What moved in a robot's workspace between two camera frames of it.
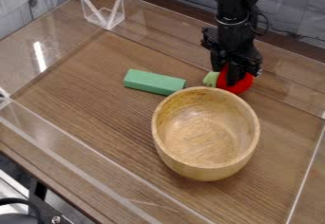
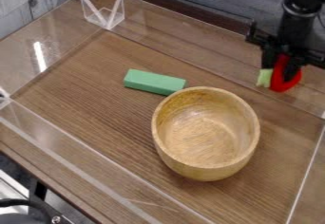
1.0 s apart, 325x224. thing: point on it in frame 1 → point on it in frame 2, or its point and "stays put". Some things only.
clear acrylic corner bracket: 105,17 stays put
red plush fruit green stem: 219,80 → 272,77
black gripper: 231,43 → 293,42
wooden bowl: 205,131 stays put
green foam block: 153,82 stays put
